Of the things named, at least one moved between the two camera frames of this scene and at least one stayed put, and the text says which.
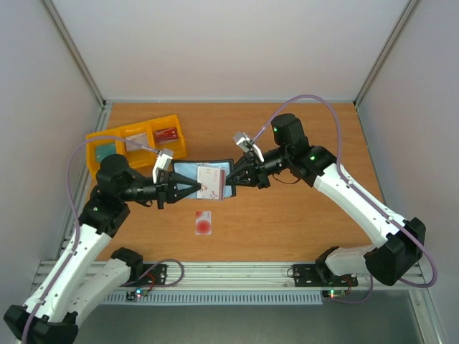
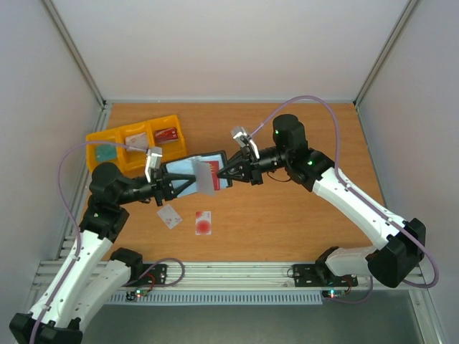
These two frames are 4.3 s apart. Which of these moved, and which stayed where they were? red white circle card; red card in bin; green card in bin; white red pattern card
Moved: white red pattern card
Stayed: green card in bin; red white circle card; red card in bin
